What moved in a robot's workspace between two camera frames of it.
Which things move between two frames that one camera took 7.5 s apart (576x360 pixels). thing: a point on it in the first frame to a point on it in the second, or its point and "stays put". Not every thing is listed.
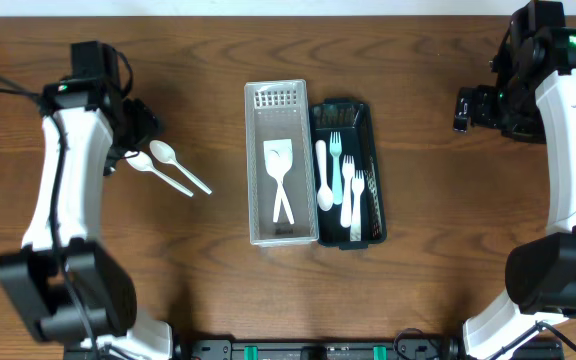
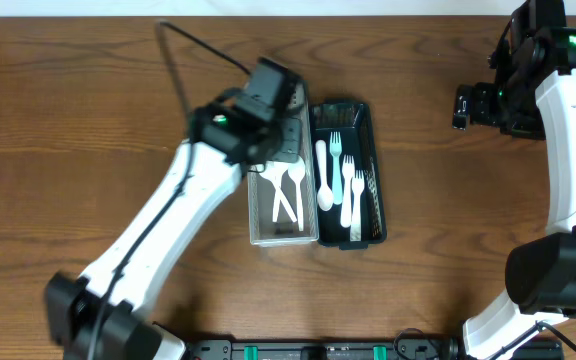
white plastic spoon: x=142 y=162 to x=297 y=172
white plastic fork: x=336 y=149 stays put
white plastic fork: x=346 y=203 stays put
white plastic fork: x=357 y=186 stays put
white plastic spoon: x=325 y=196 stays put
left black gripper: x=146 y=122 to x=289 y=151
